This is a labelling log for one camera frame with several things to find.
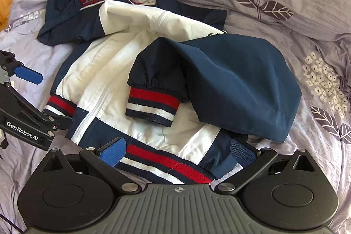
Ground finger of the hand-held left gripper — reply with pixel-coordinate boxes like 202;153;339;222
0;83;73;132
0;50;44;85

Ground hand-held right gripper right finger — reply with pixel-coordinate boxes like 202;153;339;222
214;138;316;193

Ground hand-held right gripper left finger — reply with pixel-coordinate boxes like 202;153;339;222
36;138;142;193

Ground navy white red jacket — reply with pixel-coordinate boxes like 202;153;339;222
37;0;303;186

